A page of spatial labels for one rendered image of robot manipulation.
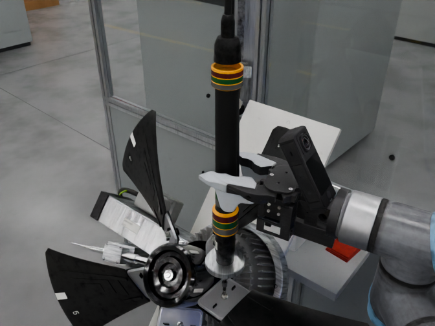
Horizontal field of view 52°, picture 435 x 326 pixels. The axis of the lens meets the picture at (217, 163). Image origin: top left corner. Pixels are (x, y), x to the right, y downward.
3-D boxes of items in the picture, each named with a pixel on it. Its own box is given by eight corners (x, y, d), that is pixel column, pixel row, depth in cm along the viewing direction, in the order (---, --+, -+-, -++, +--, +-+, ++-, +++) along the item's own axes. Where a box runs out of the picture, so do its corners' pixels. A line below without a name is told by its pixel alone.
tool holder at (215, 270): (208, 242, 83) (207, 200, 78) (245, 244, 83) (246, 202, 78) (202, 277, 76) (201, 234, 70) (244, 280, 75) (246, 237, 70)
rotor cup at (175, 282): (178, 237, 98) (142, 231, 87) (236, 245, 91) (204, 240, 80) (167, 304, 95) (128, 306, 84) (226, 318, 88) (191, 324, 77)
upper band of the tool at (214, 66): (212, 79, 62) (212, 59, 61) (243, 81, 62) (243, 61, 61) (210, 92, 59) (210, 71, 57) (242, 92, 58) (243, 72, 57)
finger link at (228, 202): (194, 212, 67) (255, 221, 65) (193, 180, 63) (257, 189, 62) (199, 200, 69) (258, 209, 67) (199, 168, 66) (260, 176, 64)
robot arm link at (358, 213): (373, 218, 55) (387, 185, 61) (337, 206, 56) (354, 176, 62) (362, 262, 59) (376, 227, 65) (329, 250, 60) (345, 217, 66)
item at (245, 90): (227, 88, 133) (227, 61, 129) (250, 89, 133) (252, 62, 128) (225, 103, 125) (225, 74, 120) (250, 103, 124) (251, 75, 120)
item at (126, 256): (182, 274, 99) (74, 247, 117) (184, 264, 99) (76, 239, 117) (176, 274, 97) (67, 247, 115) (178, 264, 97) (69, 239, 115)
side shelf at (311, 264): (274, 211, 162) (275, 204, 160) (369, 255, 142) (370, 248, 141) (235, 246, 146) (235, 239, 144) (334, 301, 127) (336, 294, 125)
